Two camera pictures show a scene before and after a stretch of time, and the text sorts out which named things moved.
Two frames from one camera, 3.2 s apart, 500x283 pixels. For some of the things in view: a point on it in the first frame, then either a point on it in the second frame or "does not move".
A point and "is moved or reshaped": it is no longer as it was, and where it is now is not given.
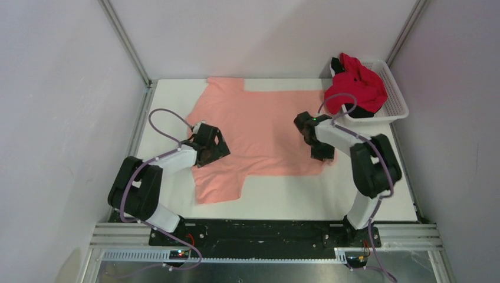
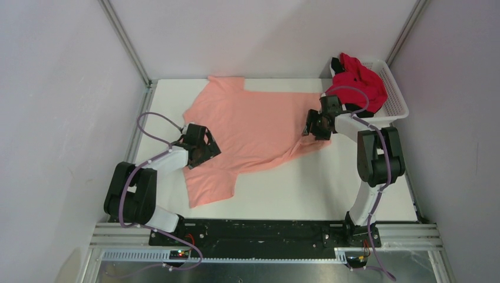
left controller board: (179, 254) does not move
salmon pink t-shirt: (259, 128) is moved or reshaped
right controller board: (356, 262) does not move
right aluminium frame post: (418, 7) does not move
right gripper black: (328, 153) to (312, 115)
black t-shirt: (361, 112) does not move
